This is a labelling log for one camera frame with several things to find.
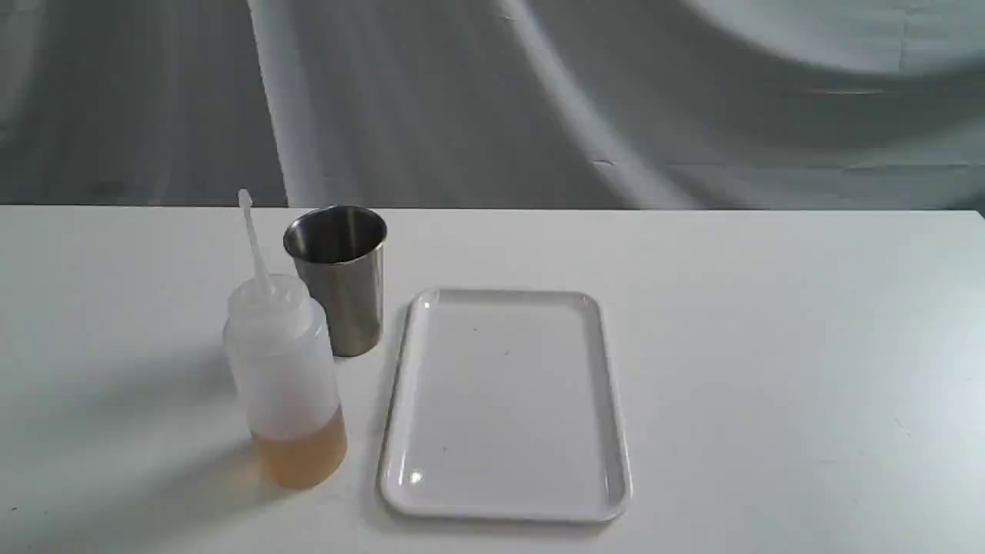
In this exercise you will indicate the white plastic tray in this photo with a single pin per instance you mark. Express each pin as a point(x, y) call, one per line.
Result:
point(505, 407)

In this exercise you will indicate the translucent squeeze bottle amber liquid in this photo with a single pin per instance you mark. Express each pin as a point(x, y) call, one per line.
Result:
point(276, 340)

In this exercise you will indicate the grey backdrop cloth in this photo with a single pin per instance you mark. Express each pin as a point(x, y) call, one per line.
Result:
point(495, 104)

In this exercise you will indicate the stainless steel cup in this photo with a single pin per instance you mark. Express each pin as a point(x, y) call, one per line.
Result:
point(337, 252)

